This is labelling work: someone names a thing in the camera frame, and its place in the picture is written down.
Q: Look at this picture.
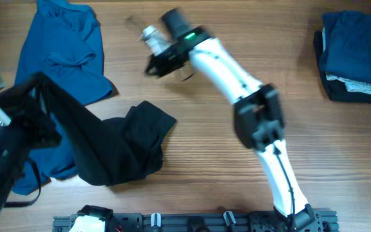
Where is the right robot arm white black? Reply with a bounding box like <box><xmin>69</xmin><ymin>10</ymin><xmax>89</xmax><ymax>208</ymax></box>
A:
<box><xmin>140</xmin><ymin>8</ymin><xmax>315</xmax><ymax>231</ymax></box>

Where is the folded black garment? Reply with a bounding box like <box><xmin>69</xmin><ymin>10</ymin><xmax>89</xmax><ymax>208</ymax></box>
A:
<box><xmin>313</xmin><ymin>30</ymin><xmax>371</xmax><ymax>104</ymax></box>

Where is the black t-shirt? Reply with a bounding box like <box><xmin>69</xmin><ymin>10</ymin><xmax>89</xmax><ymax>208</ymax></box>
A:
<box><xmin>0</xmin><ymin>72</ymin><xmax>176</xmax><ymax>186</ymax></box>

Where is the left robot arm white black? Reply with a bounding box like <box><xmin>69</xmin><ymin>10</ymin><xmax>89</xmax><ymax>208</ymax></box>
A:
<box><xmin>0</xmin><ymin>72</ymin><xmax>105</xmax><ymax>212</ymax></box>

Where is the folded grey garment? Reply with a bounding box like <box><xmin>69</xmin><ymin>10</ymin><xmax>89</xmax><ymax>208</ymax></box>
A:
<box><xmin>326</xmin><ymin>74</ymin><xmax>371</xmax><ymax>95</ymax></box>

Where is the folded navy blue garment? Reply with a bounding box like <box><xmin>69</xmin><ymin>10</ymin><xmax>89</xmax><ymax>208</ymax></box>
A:
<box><xmin>319</xmin><ymin>11</ymin><xmax>371</xmax><ymax>84</ymax></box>

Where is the teal blue t-shirt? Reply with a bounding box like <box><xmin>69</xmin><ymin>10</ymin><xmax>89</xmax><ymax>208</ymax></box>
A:
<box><xmin>12</xmin><ymin>0</ymin><xmax>113</xmax><ymax>195</ymax></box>

